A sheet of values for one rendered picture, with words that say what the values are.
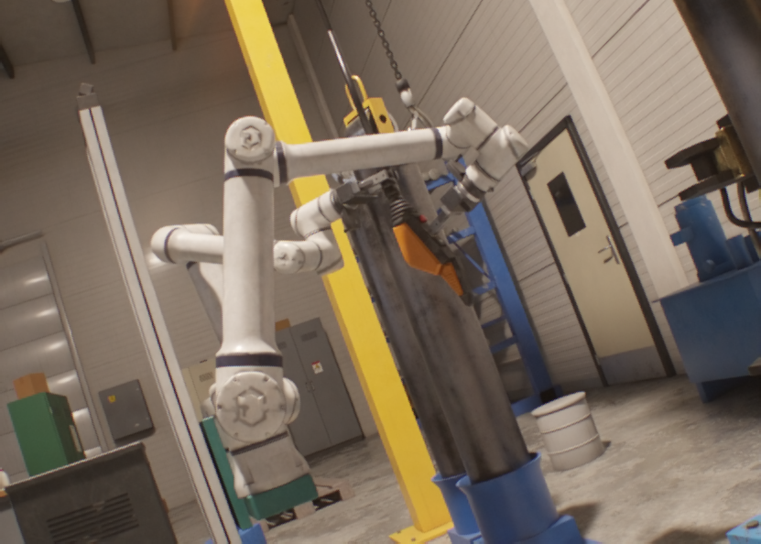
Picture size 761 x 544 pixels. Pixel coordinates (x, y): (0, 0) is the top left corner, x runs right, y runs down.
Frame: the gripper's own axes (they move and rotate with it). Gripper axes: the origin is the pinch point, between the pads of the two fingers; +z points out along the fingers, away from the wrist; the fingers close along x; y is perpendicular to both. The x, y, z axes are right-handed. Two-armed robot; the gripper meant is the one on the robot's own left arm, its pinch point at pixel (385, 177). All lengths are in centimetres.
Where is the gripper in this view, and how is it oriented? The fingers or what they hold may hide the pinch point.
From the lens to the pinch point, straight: 216.3
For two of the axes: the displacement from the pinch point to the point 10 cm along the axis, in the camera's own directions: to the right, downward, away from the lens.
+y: -3.5, -9.2, 1.5
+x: 5.0, -0.4, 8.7
